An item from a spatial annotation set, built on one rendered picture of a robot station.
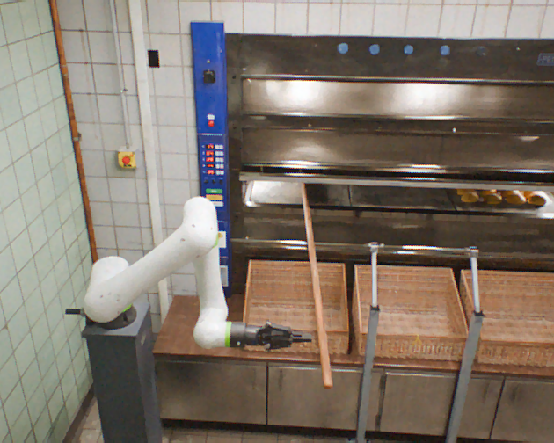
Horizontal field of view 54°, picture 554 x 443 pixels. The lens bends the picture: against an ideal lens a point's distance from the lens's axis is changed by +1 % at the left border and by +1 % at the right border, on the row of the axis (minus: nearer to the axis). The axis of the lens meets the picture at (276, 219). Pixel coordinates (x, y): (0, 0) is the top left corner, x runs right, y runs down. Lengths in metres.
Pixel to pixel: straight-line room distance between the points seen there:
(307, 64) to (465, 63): 0.76
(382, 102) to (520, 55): 0.66
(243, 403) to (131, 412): 0.90
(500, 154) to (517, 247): 0.57
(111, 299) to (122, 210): 1.38
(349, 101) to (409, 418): 1.72
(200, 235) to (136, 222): 1.51
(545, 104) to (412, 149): 0.66
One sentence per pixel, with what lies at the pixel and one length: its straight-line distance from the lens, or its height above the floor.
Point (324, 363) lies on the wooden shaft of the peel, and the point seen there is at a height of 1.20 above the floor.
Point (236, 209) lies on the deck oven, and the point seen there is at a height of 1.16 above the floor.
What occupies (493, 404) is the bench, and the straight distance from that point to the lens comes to 3.21.
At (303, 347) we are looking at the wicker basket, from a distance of 2.90.
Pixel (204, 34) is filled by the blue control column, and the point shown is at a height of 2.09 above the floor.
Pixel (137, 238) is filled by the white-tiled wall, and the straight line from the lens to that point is 3.27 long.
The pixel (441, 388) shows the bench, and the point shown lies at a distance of 3.08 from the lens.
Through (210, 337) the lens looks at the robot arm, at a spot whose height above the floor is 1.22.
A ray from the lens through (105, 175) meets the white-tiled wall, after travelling 3.15.
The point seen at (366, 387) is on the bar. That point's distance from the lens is 2.94.
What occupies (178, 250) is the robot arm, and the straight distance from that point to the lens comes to 1.77.
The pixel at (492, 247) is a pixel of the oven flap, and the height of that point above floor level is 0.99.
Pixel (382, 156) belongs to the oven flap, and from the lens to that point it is 2.91.
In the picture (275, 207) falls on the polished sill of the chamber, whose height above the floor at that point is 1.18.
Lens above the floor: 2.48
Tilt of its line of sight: 27 degrees down
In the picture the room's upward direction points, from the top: 1 degrees clockwise
